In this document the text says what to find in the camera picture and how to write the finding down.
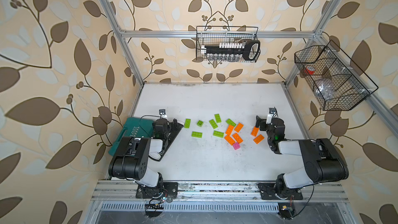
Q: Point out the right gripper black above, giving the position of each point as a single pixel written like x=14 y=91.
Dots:
x=264 y=123

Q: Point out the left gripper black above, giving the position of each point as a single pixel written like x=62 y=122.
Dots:
x=169 y=124

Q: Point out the orange brick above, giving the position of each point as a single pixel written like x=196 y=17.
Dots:
x=229 y=130
x=238 y=127
x=230 y=140
x=237 y=138
x=255 y=131
x=258 y=139

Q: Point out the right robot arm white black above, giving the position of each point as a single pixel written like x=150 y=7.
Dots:
x=321 y=161

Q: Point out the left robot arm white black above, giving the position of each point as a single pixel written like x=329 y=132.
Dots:
x=143 y=139

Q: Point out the green brick far left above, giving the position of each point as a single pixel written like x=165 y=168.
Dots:
x=187 y=123

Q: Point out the green brick lower left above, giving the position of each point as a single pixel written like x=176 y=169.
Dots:
x=196 y=134

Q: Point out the small green square brick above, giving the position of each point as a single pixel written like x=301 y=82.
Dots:
x=200 y=123

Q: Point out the green brick upside down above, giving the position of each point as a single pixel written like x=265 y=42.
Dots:
x=230 y=122

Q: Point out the pink small square brick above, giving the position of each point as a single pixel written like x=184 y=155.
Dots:
x=236 y=146

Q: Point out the green plastic tool case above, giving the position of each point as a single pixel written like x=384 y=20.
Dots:
x=133 y=127

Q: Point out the green brick tilted centre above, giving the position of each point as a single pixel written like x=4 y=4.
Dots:
x=213 y=124

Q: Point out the green brick upper centre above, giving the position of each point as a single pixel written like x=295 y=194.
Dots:
x=218 y=118

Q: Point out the green brick lower centre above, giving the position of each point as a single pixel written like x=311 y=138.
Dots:
x=218 y=134

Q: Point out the red tape roll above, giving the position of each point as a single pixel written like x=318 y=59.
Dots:
x=309 y=70

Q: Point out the clear plastic bag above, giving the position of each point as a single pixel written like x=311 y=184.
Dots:
x=324 y=88

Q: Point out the socket set in basket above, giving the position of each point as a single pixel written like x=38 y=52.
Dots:
x=247 y=51

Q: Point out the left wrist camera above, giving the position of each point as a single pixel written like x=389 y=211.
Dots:
x=162 y=113

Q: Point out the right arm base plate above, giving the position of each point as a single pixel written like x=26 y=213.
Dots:
x=274 y=191

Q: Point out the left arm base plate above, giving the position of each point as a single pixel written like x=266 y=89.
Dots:
x=168 y=190

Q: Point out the right wire basket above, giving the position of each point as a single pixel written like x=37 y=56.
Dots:
x=352 y=84

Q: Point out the wire basket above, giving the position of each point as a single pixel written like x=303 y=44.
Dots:
x=214 y=35
x=352 y=84

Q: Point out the back wire basket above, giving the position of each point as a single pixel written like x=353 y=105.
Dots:
x=214 y=35

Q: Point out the aluminium front rail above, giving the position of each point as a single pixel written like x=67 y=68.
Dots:
x=215 y=191

